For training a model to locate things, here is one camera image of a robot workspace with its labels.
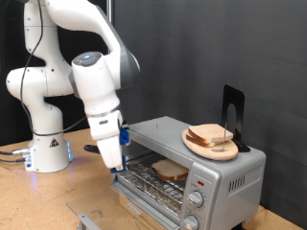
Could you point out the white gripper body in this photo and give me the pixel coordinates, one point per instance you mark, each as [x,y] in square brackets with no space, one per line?
[110,150]

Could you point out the white bread slice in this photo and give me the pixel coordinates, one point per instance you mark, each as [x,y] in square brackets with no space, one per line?
[169,169]
[209,131]
[196,142]

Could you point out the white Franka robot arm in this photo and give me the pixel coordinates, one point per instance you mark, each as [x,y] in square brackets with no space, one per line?
[48,127]

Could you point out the silver oven knob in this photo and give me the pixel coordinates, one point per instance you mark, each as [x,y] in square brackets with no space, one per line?
[191,222]
[195,199]

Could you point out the silver toaster oven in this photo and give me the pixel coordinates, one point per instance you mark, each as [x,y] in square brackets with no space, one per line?
[224,166]

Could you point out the round wooden board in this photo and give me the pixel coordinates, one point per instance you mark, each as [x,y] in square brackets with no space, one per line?
[211,153]

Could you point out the black curtain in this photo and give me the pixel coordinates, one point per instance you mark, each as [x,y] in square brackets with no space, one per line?
[9,127]

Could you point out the thin metal pin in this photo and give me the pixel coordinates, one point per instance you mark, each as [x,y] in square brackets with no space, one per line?
[225,137]

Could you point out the black metal bookend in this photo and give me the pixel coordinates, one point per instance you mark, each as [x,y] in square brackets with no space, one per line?
[233,94]

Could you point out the vertical metal pole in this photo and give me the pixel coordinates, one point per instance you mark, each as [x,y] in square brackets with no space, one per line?
[109,9]

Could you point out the white wrist camera blue mount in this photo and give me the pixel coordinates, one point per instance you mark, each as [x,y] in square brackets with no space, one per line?
[124,135]

